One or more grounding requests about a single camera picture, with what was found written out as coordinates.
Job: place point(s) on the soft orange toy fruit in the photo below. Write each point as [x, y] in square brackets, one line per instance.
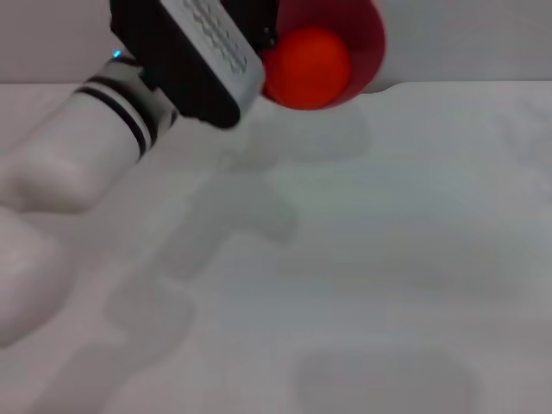
[310, 69]

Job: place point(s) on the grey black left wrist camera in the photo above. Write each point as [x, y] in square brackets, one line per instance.
[185, 64]

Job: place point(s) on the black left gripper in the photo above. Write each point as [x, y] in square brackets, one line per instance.
[259, 21]

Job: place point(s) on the pink plastic bowl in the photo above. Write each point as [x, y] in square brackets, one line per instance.
[366, 43]

